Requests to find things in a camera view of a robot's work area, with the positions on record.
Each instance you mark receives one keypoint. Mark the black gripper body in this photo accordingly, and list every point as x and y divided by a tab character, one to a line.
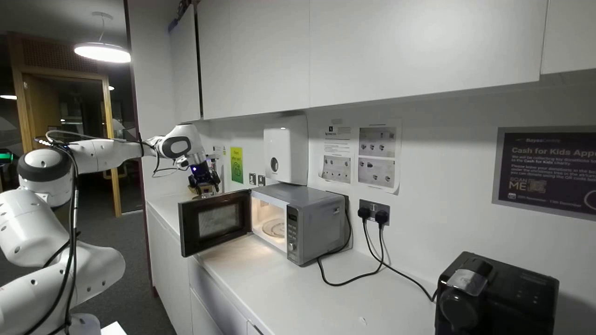
200	172

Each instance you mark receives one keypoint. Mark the microwave door with dark window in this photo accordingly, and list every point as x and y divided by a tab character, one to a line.
215	224

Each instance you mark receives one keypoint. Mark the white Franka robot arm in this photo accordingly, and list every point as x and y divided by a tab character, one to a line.
38	230

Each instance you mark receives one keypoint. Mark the glass microwave turntable plate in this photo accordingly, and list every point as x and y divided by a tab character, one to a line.
274	230

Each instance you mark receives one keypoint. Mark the white upper cabinet door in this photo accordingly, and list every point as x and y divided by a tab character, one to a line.
254	57
185	68
569	34
421	44

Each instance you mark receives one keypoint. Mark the silver microwave oven body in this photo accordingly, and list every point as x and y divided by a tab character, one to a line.
317	217

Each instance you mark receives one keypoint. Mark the green clean after use poster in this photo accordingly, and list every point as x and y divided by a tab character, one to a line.
237	165

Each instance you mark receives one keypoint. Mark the white paper towel dispenser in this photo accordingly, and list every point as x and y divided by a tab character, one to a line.
278	155

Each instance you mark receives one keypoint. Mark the white base cabinet unit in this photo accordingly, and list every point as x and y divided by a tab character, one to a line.
170	291

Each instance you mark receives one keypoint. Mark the white paper notice with header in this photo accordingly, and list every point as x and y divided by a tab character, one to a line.
338	159

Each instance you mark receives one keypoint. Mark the black power plug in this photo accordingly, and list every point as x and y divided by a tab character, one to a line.
364	213
382	217

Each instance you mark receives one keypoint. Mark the round ceiling lamp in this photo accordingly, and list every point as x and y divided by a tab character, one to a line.
103	53

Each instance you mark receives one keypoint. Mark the small laminated instruction sheet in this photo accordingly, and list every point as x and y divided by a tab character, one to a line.
377	172
377	142

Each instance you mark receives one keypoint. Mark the green exit sign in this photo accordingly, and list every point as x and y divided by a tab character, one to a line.
4	157

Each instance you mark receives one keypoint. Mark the black coffee machine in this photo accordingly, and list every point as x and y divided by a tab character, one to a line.
503	299

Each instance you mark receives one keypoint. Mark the metal wall switch plate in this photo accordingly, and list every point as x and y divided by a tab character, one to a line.
261	181
252	180

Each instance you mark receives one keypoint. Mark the double wall power socket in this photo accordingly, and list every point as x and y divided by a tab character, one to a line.
373	206

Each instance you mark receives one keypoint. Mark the wooden door frame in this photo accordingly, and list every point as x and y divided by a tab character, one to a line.
25	94

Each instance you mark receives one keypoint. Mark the framed wall notice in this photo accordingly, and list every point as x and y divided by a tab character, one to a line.
550	172

